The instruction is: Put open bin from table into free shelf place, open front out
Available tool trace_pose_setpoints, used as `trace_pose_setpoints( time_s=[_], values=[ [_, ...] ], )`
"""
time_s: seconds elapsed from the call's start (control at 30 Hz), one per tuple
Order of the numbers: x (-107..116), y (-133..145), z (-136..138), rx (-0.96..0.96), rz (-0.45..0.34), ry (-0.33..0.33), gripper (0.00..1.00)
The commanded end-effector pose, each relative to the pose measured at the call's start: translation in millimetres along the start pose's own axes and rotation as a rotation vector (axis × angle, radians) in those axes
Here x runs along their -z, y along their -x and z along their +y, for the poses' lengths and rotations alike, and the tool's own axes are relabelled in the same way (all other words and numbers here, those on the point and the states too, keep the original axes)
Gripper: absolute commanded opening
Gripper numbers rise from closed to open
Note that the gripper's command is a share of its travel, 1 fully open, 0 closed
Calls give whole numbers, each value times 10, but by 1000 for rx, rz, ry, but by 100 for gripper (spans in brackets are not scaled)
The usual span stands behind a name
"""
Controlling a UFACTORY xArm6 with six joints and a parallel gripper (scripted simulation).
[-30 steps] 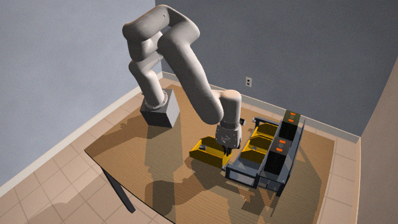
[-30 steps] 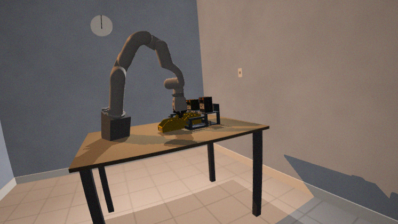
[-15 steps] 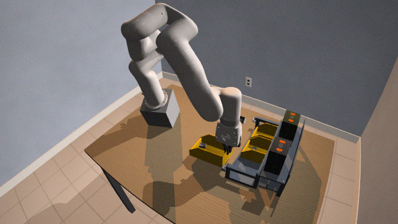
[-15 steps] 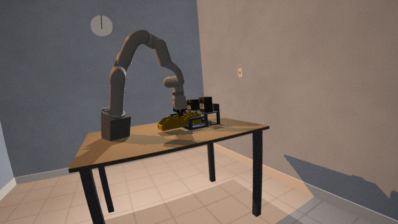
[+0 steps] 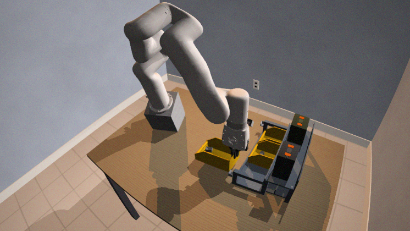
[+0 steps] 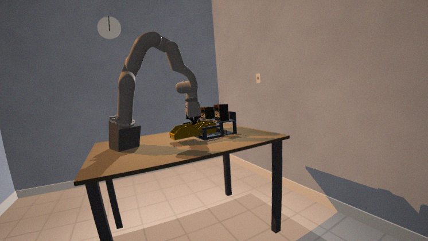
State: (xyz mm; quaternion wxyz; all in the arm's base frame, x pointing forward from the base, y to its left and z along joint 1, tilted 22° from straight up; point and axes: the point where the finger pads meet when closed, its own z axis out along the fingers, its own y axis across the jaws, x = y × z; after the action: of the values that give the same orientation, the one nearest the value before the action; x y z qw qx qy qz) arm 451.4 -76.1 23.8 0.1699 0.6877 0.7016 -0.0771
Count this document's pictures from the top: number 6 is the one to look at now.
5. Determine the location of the grey slanted shelf rack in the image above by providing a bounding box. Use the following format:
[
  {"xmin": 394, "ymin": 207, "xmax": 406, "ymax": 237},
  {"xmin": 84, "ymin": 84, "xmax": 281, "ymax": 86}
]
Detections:
[{"xmin": 195, "ymin": 111, "xmax": 237, "ymax": 140}]

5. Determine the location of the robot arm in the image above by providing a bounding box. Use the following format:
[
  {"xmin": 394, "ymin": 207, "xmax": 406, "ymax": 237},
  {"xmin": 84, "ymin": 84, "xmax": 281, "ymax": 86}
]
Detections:
[{"xmin": 110, "ymin": 32, "xmax": 198, "ymax": 127}]

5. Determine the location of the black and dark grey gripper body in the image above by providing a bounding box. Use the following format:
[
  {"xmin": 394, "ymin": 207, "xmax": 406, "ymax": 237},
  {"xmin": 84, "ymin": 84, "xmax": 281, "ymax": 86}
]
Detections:
[{"xmin": 185, "ymin": 101, "xmax": 201, "ymax": 118}]

